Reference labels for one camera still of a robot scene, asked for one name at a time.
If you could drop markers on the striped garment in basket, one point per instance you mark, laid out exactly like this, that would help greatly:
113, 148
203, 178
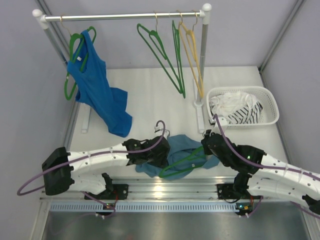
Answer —
244, 115

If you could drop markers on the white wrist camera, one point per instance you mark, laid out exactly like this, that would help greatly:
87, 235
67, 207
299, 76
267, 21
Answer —
159, 130
218, 120

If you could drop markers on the yellow hanger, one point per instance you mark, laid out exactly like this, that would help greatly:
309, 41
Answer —
188, 40

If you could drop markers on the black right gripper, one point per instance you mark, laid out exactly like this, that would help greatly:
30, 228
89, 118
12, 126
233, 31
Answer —
206, 149

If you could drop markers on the white clothes in basket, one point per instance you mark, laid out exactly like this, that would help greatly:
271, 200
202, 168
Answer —
231, 101

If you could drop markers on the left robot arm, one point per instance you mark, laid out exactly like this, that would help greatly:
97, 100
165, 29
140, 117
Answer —
85, 171

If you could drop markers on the silver clothes rack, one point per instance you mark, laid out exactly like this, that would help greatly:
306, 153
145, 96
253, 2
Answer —
204, 14

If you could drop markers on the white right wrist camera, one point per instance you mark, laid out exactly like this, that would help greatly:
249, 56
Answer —
218, 120

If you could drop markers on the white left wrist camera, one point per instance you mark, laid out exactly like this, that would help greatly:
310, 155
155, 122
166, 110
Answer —
159, 130

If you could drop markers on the green hanger with blue top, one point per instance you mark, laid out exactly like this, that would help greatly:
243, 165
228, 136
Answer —
72, 50

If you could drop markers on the light blue tank top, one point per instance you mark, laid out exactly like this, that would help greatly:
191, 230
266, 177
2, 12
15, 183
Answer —
180, 147

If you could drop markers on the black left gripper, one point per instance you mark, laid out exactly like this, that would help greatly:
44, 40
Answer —
161, 155

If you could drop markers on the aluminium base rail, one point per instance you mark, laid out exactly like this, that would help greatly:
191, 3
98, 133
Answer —
152, 196

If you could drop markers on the royal blue tank top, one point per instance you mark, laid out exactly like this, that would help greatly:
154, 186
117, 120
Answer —
90, 74

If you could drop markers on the white plastic laundry basket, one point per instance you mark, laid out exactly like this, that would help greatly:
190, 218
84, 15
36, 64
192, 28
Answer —
270, 113

